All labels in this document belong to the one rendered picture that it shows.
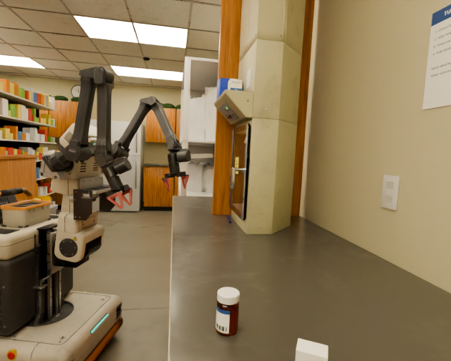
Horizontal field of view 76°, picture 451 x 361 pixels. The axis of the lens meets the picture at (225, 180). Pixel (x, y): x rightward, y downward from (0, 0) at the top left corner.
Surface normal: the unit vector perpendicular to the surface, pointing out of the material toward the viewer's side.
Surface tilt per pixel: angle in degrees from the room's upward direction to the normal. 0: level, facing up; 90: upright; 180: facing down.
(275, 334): 0
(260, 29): 90
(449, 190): 90
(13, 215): 92
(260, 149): 90
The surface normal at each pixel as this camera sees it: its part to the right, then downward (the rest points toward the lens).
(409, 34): -0.98, -0.03
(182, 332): 0.05, -0.99
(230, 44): 0.18, 0.10
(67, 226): -0.10, 0.08
